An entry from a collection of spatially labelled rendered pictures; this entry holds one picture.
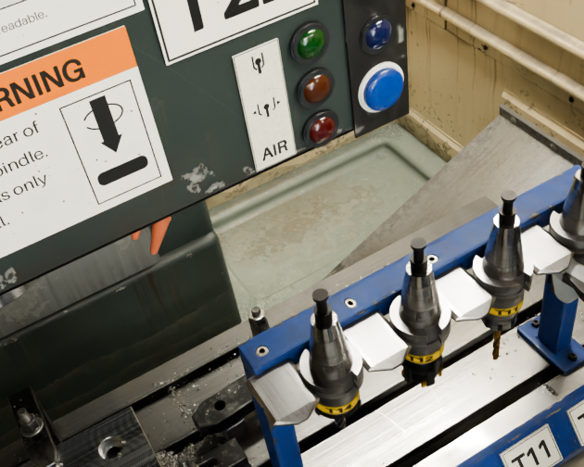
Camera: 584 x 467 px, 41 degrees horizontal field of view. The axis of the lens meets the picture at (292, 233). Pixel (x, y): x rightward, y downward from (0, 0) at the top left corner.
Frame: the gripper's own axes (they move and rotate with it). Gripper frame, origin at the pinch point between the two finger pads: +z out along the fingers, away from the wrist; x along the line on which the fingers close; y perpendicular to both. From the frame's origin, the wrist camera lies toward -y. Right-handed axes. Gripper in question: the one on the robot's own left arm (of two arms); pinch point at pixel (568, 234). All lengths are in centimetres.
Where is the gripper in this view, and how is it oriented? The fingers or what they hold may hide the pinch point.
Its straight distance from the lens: 96.0
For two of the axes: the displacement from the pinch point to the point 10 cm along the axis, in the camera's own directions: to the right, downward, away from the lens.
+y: 1.1, 7.1, 7.0
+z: -5.0, -5.7, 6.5
